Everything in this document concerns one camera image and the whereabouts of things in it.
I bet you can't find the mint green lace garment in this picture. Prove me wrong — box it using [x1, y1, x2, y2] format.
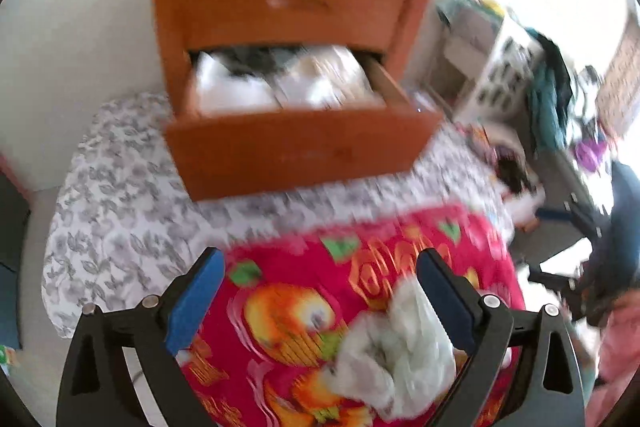
[322, 274, 457, 421]

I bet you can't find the pink sleeve forearm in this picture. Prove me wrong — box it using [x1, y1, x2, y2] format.
[586, 289, 640, 426]

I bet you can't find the red floral blanket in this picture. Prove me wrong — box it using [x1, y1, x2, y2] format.
[174, 204, 526, 427]

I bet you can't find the grey floral bed sheet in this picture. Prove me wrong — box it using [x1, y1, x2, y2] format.
[41, 92, 514, 338]

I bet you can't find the purple cloth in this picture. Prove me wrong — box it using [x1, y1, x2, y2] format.
[573, 139, 608, 173]

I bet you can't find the black toy on bed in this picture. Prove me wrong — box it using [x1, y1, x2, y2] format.
[496, 155, 537, 195]

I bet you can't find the dark blue cabinet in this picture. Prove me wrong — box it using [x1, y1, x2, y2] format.
[0, 157, 30, 349]

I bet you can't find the teal jacket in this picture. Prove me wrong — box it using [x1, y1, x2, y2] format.
[526, 28, 573, 154]

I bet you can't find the white folded cloth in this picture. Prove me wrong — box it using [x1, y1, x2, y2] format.
[193, 46, 384, 116]

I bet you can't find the orange wooden nightstand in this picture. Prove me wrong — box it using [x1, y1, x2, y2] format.
[145, 0, 449, 118]

